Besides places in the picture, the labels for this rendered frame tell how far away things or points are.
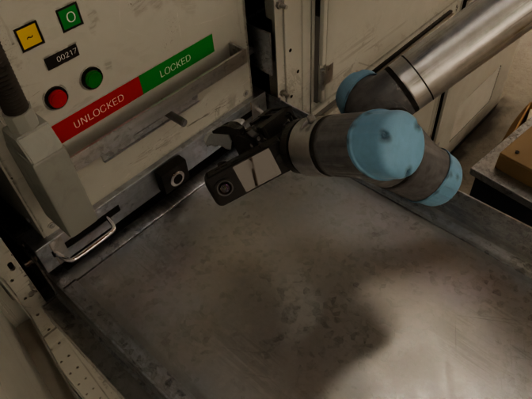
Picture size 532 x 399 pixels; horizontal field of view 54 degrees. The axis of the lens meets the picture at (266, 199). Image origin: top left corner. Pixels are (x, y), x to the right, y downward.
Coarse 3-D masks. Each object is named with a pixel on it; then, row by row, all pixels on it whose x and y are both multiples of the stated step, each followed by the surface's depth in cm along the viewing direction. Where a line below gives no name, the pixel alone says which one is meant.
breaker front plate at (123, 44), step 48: (0, 0) 61; (48, 0) 65; (96, 0) 70; (144, 0) 76; (192, 0) 83; (240, 0) 91; (48, 48) 69; (96, 48) 74; (144, 48) 80; (96, 96) 78; (144, 96) 85; (240, 96) 104; (0, 144) 70; (144, 144) 90; (96, 192) 87
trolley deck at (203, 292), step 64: (256, 192) 99; (320, 192) 98; (128, 256) 90; (192, 256) 89; (256, 256) 88; (320, 256) 88; (384, 256) 87; (448, 256) 86; (64, 320) 82; (128, 320) 82; (192, 320) 81; (256, 320) 80; (320, 320) 80; (384, 320) 79; (448, 320) 79; (512, 320) 78; (128, 384) 75; (192, 384) 74; (256, 384) 74; (320, 384) 73; (384, 384) 73; (448, 384) 72; (512, 384) 72
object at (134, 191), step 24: (264, 96) 108; (216, 120) 101; (192, 144) 98; (120, 192) 90; (144, 192) 94; (120, 216) 93; (24, 240) 84; (48, 240) 83; (72, 240) 87; (48, 264) 85
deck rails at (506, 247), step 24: (384, 192) 96; (432, 216) 92; (456, 216) 91; (480, 216) 87; (504, 216) 83; (480, 240) 88; (504, 240) 86; (528, 240) 82; (528, 264) 84; (72, 288) 86; (72, 312) 83; (96, 312) 82; (96, 336) 80; (120, 336) 79; (120, 360) 77; (144, 360) 76; (144, 384) 74; (168, 384) 74
